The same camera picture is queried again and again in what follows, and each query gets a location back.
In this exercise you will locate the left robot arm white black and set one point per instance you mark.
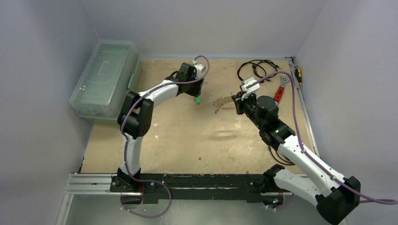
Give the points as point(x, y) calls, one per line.
point(135, 120)

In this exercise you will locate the red handled adjustable wrench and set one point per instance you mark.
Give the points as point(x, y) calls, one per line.
point(279, 93)

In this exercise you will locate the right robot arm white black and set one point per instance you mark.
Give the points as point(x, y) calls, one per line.
point(325, 188)

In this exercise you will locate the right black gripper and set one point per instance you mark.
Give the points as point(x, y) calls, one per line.
point(237, 103)

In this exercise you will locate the aluminium frame rail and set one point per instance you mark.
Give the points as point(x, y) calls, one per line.
point(184, 138)

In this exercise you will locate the clear plastic storage box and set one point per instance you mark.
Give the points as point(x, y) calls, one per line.
point(113, 69)

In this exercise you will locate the yellow black screwdriver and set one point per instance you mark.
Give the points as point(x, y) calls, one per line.
point(298, 75)

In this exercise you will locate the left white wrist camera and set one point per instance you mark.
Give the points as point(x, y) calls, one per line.
point(199, 70)

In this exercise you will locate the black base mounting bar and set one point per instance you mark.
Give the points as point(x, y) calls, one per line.
point(202, 186)

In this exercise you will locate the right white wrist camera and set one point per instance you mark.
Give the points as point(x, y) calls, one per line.
point(248, 87)

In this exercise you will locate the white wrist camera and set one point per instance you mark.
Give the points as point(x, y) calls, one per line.
point(248, 87)
point(199, 70)

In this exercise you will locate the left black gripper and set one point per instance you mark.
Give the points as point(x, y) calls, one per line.
point(196, 92)

